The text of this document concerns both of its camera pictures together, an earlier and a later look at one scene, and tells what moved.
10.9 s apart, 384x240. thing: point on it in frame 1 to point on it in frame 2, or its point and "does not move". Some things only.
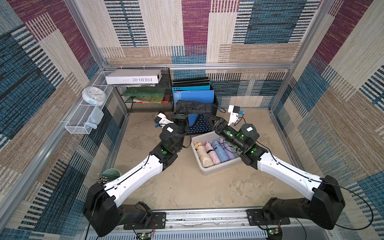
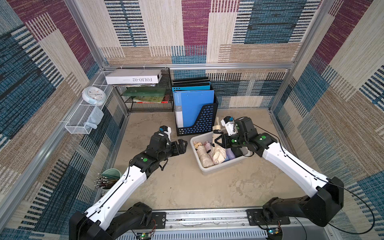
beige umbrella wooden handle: [204, 157] does not move
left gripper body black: [181, 124] to [174, 150]
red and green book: [151, 99] does not move
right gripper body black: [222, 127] to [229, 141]
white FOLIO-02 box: [130, 76] does not move
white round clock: [95, 95] does not move
